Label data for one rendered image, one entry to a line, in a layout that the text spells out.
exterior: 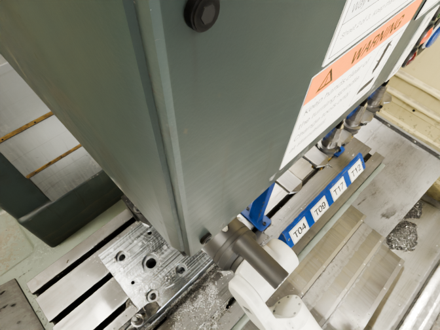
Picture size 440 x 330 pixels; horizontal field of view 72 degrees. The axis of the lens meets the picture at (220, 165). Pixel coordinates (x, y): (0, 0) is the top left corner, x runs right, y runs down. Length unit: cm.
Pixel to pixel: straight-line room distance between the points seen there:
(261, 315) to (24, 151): 74
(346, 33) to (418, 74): 118
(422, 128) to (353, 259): 60
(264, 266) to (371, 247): 88
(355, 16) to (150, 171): 14
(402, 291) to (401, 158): 53
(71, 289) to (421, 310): 109
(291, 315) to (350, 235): 75
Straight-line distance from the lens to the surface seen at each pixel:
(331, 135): 81
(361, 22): 22
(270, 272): 51
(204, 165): 16
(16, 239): 157
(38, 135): 96
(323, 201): 108
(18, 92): 86
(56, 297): 106
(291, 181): 76
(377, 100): 99
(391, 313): 136
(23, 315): 139
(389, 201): 144
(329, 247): 124
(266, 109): 17
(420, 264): 148
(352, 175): 119
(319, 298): 117
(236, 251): 53
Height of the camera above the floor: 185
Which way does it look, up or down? 57 degrees down
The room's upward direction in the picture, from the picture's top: 3 degrees clockwise
